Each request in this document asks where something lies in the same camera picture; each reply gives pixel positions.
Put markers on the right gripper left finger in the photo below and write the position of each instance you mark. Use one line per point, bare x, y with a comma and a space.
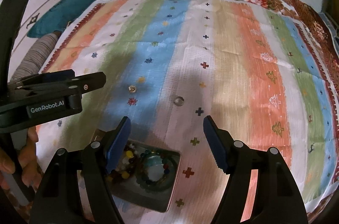
58, 198

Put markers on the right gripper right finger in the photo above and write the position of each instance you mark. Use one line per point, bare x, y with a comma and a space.
277, 198

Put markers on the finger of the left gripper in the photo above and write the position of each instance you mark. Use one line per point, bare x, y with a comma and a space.
48, 77
90, 82

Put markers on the green jade bangle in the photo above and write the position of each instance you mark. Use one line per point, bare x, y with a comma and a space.
156, 173

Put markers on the person's left hand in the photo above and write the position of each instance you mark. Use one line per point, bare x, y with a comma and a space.
27, 159

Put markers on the striped grey pillow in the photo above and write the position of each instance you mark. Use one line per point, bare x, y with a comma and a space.
36, 56

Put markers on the white headboard panel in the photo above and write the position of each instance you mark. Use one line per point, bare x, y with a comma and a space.
22, 41

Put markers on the teal pillow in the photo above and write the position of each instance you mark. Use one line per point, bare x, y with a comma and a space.
57, 18

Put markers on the colourful striped cloth mat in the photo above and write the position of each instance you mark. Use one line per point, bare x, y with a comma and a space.
170, 63

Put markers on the silver metal tin box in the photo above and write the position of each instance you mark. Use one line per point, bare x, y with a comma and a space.
122, 182

